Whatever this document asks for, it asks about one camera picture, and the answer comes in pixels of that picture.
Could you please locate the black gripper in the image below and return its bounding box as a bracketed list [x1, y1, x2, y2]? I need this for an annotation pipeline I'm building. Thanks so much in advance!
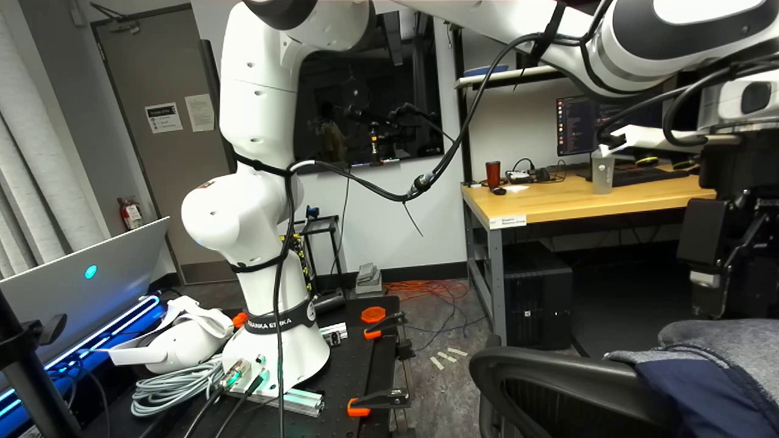
[677, 132, 779, 319]

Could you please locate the grey and navy jacket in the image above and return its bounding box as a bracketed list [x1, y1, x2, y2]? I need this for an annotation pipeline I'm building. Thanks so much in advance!
[606, 319, 779, 438]

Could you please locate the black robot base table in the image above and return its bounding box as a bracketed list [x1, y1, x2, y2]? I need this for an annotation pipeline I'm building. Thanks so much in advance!
[85, 298, 399, 438]

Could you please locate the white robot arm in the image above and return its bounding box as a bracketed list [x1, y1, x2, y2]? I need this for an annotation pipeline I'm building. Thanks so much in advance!
[181, 0, 776, 394]

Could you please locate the translucent plastic bottle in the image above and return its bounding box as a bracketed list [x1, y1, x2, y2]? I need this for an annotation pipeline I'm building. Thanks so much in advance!
[590, 149, 613, 196]

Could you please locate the wooden top desk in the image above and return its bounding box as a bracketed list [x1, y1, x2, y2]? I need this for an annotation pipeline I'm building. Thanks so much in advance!
[460, 176, 716, 338]

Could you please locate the lit computer monitor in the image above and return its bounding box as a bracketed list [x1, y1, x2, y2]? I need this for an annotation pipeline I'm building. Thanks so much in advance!
[555, 95, 604, 157]

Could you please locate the black computer tower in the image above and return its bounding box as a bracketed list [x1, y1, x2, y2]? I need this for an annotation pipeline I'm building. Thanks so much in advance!
[505, 243, 573, 350]

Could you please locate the small red cup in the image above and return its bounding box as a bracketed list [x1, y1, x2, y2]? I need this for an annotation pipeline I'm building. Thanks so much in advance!
[485, 162, 501, 190]

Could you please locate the black mesh office chair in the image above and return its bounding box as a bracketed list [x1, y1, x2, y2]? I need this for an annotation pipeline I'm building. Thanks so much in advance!
[470, 345, 677, 438]

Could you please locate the upper orange black clamp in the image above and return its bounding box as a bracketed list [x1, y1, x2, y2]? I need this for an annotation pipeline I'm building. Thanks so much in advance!
[360, 308, 404, 340]

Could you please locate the orange black clamp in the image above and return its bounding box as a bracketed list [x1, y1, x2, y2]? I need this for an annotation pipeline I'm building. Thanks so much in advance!
[360, 308, 404, 340]
[347, 387, 412, 420]

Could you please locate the lower orange black clamp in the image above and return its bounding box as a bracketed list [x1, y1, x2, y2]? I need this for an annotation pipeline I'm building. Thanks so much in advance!
[347, 387, 412, 420]

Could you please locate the grey door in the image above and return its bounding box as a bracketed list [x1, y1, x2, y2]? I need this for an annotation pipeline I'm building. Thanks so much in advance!
[95, 5, 230, 269]

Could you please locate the red fire extinguisher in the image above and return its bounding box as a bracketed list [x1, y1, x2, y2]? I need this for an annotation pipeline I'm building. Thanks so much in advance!
[120, 197, 145, 231]

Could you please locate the silver laptop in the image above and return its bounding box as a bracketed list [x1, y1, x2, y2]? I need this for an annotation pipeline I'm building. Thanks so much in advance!
[0, 219, 168, 364]

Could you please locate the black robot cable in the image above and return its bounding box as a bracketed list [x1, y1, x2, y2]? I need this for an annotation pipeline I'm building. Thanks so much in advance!
[271, 0, 779, 438]

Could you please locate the wall mounted black screen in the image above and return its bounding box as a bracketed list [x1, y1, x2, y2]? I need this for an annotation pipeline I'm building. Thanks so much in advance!
[296, 12, 444, 168]

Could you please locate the coiled grey cable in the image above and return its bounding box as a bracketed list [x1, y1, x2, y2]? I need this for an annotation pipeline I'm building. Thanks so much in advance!
[129, 360, 226, 421]

